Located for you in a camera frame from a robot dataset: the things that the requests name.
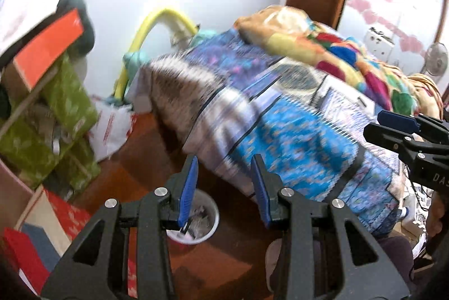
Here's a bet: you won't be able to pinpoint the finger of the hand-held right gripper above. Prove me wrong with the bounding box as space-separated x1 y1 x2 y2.
363 124 416 156
377 111 421 134

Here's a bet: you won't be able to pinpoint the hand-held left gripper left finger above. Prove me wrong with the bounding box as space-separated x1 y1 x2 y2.
40 155 200 300

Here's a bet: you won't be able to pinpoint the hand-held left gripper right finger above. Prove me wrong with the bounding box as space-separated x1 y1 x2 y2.
250 153 411 300

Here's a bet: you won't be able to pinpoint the white trash bin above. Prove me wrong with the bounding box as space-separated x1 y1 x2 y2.
165 189 221 245

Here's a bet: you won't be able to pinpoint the person's right hand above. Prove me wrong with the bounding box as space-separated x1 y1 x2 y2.
426 193 448 242

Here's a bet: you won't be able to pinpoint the bed with blue patchwork cover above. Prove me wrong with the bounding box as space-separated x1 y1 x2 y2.
135 28 412 238

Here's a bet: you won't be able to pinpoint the pale slipper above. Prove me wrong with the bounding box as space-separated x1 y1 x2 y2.
265 239 285 291

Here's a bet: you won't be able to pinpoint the grey electric fan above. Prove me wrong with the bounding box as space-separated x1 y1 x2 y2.
423 42 449 78

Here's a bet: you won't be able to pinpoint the white plastic cabinet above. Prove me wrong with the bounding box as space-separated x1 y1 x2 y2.
363 27 396 59

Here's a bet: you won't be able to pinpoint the colourful patterned blanket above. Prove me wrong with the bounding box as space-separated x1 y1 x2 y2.
234 5 443 120

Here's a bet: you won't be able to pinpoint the white plastic bag red print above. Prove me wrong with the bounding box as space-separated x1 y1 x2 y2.
88 97 136 162

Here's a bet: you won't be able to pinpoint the person's dark purple pants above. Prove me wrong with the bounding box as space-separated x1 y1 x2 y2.
377 235 415 287

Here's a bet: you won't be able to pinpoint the red patterned box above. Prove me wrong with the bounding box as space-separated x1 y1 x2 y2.
44 189 94 252

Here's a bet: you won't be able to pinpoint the teal cloth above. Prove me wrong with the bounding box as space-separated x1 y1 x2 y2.
192 29 219 43
123 51 152 77

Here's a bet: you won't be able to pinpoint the green patterned wrapped boxes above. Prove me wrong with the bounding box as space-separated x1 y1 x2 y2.
0 52 102 196

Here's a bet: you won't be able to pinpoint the grey blue book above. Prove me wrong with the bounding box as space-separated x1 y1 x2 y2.
21 223 63 263

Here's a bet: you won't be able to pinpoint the yellow foam tube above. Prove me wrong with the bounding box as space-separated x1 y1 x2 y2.
114 7 199 105

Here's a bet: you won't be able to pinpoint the cardboard box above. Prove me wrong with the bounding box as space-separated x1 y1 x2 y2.
0 160 44 227

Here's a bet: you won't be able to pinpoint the wooden stick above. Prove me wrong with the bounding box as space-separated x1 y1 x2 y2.
0 67 59 140

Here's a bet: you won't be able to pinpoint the orange box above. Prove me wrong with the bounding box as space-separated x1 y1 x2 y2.
14 9 85 92

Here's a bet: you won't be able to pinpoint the dark green cushion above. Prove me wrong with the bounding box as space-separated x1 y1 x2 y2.
58 0 96 54

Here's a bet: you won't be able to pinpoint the white cloth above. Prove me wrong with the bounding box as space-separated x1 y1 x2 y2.
0 0 63 52

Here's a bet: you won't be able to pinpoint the tangle of cables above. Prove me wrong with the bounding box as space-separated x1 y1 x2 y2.
403 177 436 218

